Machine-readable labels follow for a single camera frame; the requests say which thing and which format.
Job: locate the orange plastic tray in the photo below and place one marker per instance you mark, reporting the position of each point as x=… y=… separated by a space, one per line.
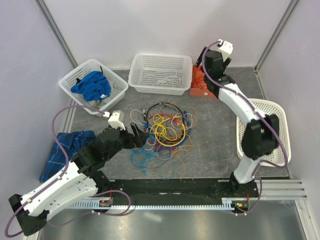
x=198 y=86

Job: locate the white perforated basket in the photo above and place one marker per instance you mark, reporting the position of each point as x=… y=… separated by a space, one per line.
x=269 y=108
x=167 y=74
x=70 y=79

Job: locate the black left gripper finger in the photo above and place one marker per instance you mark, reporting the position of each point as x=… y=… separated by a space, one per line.
x=142 y=142
x=137 y=133

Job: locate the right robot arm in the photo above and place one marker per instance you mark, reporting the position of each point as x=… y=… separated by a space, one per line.
x=261 y=135

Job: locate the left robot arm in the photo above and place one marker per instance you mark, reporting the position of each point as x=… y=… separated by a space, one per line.
x=80 y=178

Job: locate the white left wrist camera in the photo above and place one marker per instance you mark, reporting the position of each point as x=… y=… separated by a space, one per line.
x=115 y=119

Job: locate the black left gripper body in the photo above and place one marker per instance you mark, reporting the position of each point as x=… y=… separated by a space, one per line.
x=125 y=141

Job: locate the grey cloth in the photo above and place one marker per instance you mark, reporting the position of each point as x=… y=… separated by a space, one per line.
x=107 y=102

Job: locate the white perforated basket middle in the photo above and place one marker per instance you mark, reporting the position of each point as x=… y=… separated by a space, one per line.
x=167 y=74

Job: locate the aluminium frame post right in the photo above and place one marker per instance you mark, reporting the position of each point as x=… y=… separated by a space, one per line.
x=276 y=33

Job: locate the aluminium frame post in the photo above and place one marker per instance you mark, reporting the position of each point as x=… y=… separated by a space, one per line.
x=56 y=31
x=276 y=33

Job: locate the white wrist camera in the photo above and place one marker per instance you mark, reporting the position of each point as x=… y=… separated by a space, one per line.
x=115 y=119
x=225 y=48

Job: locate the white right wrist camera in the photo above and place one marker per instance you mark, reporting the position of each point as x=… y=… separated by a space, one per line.
x=225 y=48

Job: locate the white perforated basket right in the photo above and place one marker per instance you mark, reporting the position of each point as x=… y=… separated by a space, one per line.
x=269 y=108

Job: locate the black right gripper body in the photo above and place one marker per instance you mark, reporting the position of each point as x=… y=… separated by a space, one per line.
x=225 y=64

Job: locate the white perforated basket left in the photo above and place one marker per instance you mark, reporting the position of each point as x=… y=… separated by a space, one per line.
x=70 y=79

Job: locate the aluminium frame post left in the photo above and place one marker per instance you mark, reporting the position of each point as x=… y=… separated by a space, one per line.
x=56 y=31

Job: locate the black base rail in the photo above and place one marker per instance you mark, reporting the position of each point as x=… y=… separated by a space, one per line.
x=181 y=192

